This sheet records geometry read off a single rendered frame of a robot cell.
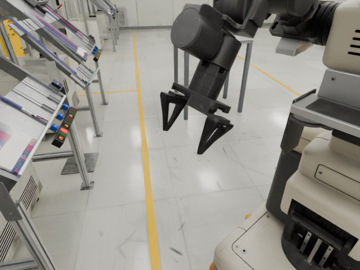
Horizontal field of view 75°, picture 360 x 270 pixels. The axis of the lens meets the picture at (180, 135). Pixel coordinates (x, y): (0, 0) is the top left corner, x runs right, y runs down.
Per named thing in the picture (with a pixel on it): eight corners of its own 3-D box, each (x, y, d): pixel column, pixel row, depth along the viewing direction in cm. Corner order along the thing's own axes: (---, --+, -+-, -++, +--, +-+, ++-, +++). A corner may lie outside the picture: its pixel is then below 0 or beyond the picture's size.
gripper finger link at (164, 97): (170, 141, 43) (190, 94, 40) (146, 124, 47) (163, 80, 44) (191, 142, 48) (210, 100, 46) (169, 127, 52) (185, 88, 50)
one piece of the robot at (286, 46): (295, 42, 63) (304, -6, 56) (314, 45, 60) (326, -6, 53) (274, 53, 58) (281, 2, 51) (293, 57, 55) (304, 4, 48)
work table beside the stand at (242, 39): (241, 112, 272) (253, 39, 229) (184, 120, 256) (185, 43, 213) (225, 97, 309) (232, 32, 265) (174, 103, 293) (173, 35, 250)
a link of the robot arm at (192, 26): (271, 4, 37) (229, 1, 43) (235, -43, 29) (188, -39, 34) (240, 76, 40) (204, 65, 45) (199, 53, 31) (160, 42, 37)
